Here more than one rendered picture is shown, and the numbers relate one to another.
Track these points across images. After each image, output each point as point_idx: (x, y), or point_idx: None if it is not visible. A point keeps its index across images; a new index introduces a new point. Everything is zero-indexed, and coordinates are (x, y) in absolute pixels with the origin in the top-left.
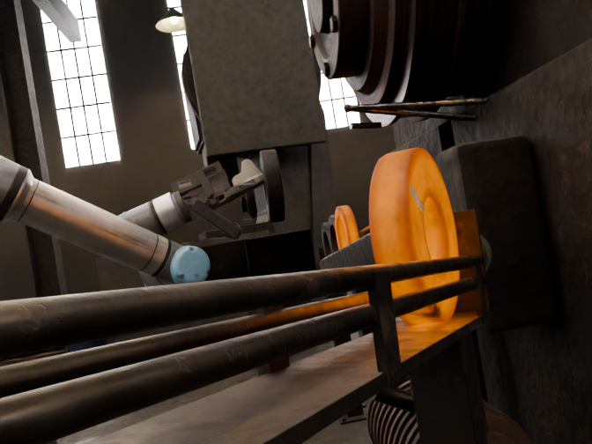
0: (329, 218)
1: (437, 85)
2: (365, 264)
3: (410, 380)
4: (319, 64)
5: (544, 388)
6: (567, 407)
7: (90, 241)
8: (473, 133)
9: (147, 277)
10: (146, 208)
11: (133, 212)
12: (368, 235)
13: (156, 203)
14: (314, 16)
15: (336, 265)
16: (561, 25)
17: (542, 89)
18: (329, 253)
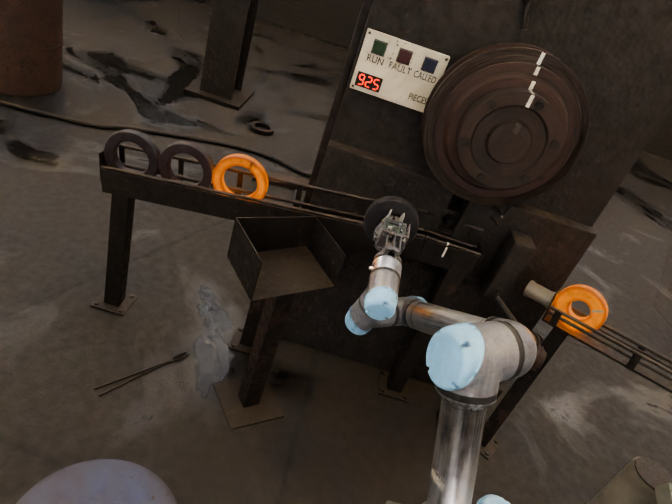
0: (186, 147)
1: None
2: (337, 236)
3: (562, 342)
4: (461, 159)
5: (465, 302)
6: (477, 308)
7: None
8: (489, 211)
9: (379, 325)
10: (398, 279)
11: (396, 286)
12: (361, 223)
13: (399, 272)
14: (496, 148)
15: (219, 204)
16: (547, 196)
17: (546, 225)
18: (116, 159)
